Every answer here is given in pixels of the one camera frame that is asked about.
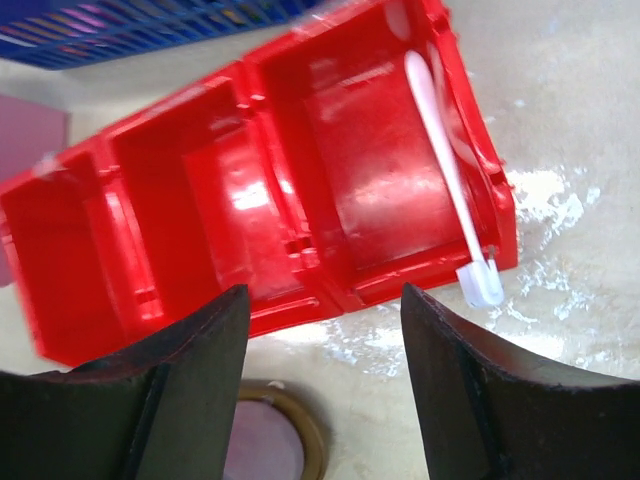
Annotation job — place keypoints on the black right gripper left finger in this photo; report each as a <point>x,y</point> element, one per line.
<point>161,408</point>

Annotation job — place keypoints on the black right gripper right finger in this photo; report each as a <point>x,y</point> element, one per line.
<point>490,409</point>

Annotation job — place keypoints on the translucent purple mug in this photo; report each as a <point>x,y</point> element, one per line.
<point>263,445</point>

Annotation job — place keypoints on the brown wooden oval tray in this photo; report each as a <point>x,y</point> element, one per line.
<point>298,409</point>

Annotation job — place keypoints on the red three-compartment bin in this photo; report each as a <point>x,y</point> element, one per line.
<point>302,170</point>

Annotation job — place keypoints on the blue plastic shopping basket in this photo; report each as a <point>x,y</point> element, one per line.
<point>61,35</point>

